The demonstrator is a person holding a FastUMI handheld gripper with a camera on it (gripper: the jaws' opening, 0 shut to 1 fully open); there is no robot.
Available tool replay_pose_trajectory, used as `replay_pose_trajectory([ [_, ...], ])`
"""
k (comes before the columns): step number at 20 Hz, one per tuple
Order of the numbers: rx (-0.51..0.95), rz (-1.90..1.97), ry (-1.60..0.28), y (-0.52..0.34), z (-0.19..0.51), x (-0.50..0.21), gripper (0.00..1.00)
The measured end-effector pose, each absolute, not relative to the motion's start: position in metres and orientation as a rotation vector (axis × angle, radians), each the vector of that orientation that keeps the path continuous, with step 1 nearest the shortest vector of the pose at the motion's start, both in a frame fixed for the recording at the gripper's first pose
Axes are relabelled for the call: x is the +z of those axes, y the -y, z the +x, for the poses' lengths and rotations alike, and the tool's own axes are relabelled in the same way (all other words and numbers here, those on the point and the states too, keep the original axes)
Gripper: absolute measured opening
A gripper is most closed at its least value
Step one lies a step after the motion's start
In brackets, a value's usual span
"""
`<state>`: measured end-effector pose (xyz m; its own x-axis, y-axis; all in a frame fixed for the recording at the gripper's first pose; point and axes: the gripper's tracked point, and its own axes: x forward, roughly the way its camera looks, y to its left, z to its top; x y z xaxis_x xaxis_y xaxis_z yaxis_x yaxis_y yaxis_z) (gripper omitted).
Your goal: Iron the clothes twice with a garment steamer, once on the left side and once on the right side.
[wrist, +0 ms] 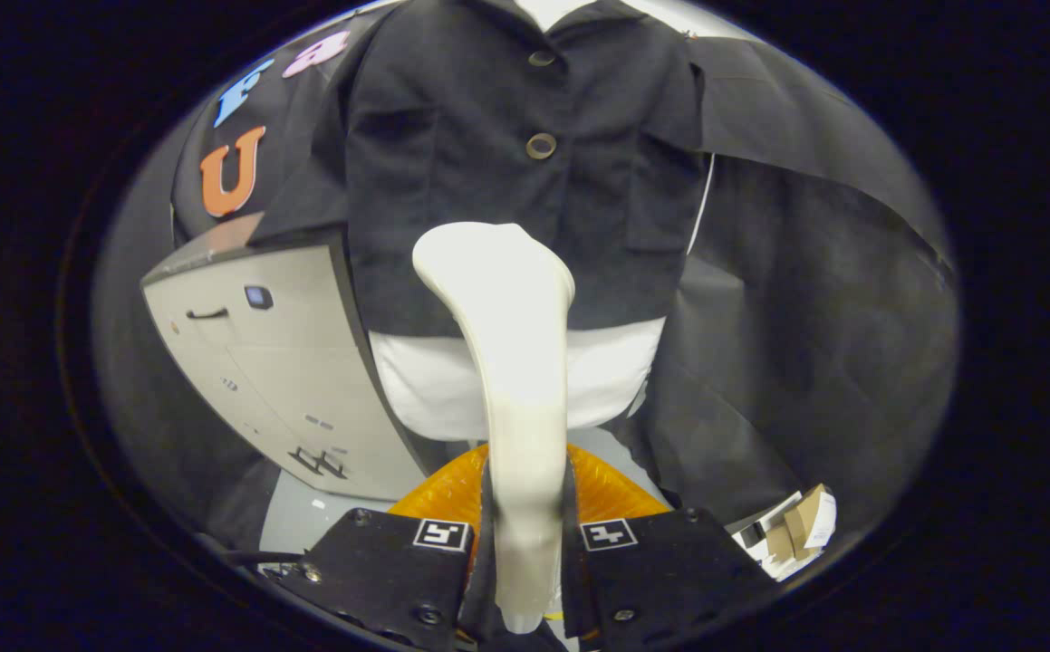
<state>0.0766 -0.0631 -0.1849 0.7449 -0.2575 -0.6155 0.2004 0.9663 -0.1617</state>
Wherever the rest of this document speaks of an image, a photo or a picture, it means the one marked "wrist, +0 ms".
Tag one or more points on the black jacket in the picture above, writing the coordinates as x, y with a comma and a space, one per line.
452, 181

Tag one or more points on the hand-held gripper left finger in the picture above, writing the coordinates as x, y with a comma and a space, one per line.
479, 598

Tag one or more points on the white garment steamer head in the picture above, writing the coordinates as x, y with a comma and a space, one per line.
515, 362

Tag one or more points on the grey cabinet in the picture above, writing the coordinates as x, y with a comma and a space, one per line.
289, 362

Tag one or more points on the small cardboard box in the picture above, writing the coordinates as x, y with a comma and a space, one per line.
801, 525

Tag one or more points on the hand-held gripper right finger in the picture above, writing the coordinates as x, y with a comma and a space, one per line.
579, 598

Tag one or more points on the black backdrop cloth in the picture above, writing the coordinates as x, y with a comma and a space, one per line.
805, 317

